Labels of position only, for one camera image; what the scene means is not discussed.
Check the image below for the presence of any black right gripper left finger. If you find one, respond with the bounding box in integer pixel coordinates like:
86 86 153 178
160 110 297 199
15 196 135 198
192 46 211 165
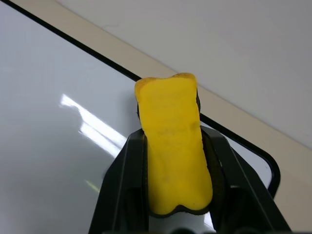
89 129 150 234

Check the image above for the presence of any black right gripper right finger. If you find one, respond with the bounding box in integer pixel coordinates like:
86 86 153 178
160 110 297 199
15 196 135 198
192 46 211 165
200 123 293 234

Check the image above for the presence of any yellow whiteboard eraser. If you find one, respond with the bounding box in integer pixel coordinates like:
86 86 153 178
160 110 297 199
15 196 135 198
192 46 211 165
134 72 221 216

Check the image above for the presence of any black-framed whiteboard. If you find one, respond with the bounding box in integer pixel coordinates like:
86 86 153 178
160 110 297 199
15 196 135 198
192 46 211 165
0 0 281 234

